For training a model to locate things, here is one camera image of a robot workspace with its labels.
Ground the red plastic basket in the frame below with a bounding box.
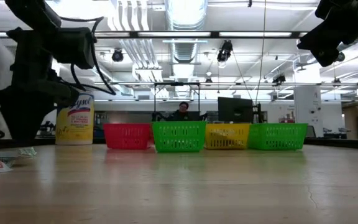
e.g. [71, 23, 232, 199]
[103, 123, 154, 151]

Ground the thin hanging cable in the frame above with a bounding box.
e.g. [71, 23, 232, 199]
[255, 0, 267, 105]

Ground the person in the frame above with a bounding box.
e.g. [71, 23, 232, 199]
[166, 101, 208, 122]

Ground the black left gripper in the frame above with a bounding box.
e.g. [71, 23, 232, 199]
[0, 81, 80, 141]

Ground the yellow plastic basket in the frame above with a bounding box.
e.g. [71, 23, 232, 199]
[204, 123, 251, 150]

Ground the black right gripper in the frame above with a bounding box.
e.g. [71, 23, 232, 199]
[296, 0, 358, 68]

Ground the yellow Lysol wipes canister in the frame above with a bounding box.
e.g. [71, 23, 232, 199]
[55, 91, 96, 146]

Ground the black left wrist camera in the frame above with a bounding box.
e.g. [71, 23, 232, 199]
[52, 27, 96, 70]

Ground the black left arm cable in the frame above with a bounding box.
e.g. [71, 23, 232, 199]
[0, 0, 117, 140]

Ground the black computer monitor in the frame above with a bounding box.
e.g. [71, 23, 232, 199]
[218, 96, 255, 124]

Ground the white square pillar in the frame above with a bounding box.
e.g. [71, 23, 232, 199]
[293, 85, 324, 138]

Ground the black overhead beam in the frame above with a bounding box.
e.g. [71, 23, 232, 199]
[0, 30, 310, 40]

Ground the green plastic basket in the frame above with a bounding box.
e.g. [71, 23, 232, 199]
[150, 121, 208, 153]
[247, 123, 309, 151]

